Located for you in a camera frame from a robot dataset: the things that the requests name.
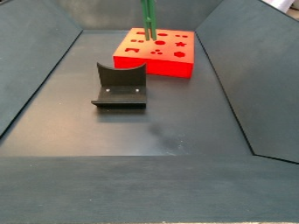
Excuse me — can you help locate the black curved fixture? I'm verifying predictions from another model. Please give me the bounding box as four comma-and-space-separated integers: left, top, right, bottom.
91, 64, 147, 109

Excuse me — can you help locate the red block with shaped holes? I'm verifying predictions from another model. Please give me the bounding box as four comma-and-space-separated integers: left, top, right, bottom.
113, 28, 195, 79

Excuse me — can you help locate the green three prong object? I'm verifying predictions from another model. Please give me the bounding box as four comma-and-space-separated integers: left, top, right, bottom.
140, 0, 156, 40

